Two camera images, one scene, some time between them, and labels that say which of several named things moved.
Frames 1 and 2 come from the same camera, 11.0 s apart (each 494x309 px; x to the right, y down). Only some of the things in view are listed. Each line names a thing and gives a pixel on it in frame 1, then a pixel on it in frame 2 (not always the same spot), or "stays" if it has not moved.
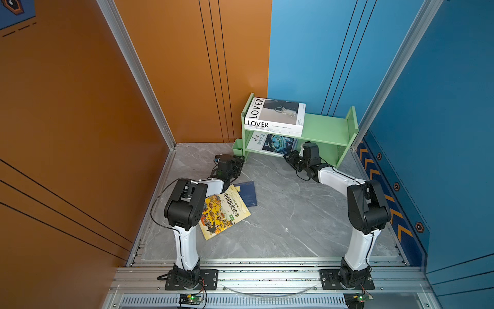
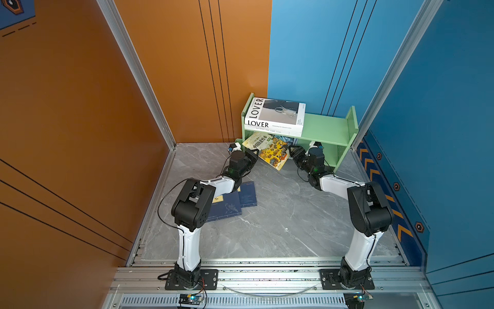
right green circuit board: (356, 300) stays
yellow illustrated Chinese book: (222, 210) -> (271, 150)
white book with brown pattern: (287, 131) stays
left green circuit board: (190, 299) stays
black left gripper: (238, 163) -> (252, 159)
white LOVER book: (275, 115) stays
